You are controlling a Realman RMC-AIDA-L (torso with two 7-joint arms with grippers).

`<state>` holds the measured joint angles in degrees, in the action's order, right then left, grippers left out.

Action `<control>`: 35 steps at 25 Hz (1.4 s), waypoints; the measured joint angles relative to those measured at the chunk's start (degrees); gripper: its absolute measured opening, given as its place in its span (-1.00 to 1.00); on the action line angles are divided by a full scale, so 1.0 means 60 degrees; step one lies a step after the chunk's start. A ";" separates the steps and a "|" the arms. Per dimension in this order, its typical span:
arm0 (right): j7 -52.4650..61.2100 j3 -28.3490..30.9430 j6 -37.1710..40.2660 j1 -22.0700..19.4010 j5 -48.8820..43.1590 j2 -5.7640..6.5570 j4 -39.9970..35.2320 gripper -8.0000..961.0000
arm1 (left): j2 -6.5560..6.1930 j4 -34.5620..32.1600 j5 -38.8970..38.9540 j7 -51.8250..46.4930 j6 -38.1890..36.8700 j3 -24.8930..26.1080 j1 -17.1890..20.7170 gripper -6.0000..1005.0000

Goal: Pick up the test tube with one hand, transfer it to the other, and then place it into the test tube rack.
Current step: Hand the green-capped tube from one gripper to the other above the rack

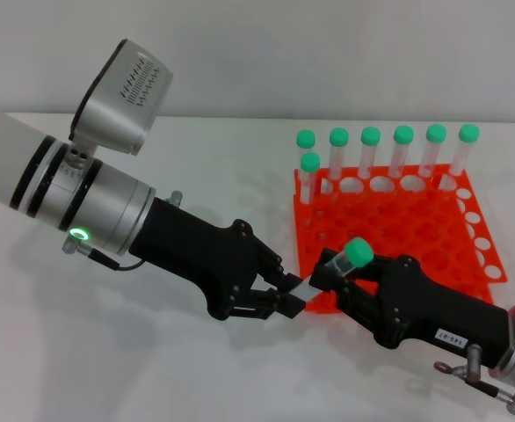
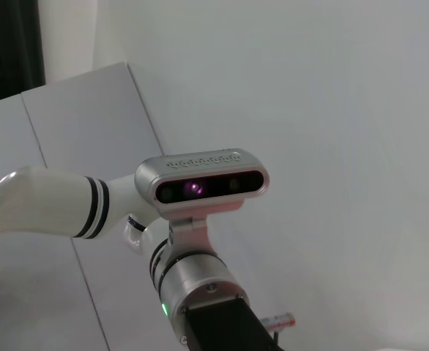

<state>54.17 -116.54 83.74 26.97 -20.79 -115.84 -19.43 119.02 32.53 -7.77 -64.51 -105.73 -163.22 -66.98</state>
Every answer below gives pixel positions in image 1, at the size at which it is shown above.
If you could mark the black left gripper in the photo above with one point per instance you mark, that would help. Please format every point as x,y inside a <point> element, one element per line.
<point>196,255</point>

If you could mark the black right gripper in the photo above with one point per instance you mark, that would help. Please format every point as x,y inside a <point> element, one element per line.
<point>415,307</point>

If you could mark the clear test tube green cap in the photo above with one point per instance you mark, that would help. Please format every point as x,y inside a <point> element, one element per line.
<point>305,139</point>
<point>338,137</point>
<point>370,136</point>
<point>469,133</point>
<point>310,162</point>
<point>436,133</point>
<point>403,134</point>
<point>358,252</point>

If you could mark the orange test tube rack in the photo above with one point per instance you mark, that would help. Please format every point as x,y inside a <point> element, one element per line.
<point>415,220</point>

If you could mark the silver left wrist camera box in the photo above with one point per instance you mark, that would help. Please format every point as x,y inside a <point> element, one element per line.
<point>117,105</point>

